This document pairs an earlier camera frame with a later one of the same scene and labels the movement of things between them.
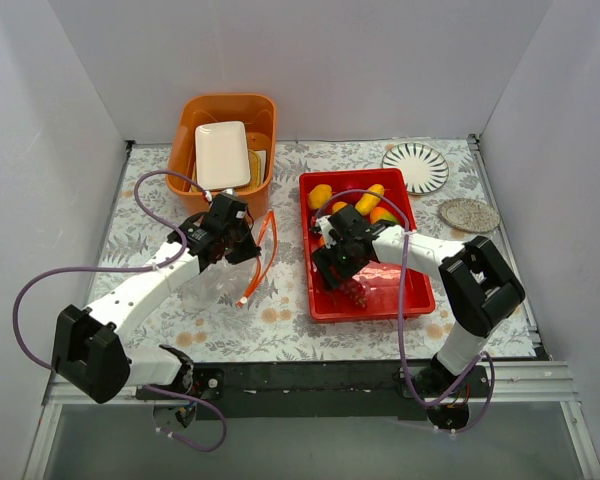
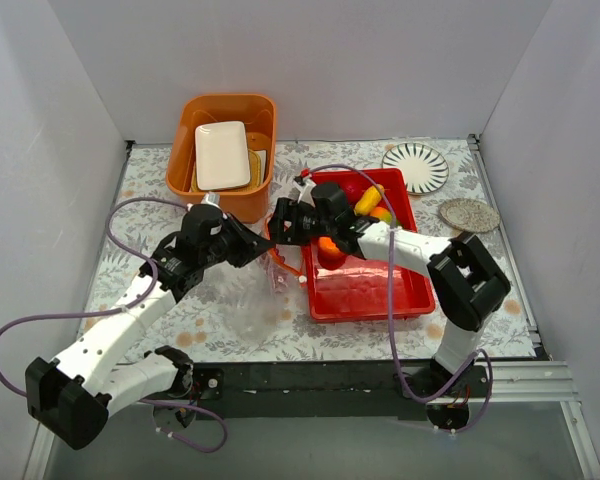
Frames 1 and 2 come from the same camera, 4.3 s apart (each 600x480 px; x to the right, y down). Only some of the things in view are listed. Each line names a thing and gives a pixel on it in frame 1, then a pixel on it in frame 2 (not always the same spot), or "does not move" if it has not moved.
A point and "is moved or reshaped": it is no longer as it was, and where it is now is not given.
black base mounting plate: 316,389 does not move
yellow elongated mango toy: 369,201 does not move
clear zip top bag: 235,282 is moved or reshaped
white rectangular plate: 222,154 does not move
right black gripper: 337,261 -> 287,222
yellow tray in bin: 255,176 does not move
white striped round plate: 424,168 does not move
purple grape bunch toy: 355,291 -> 276,275
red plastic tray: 382,281 does not move
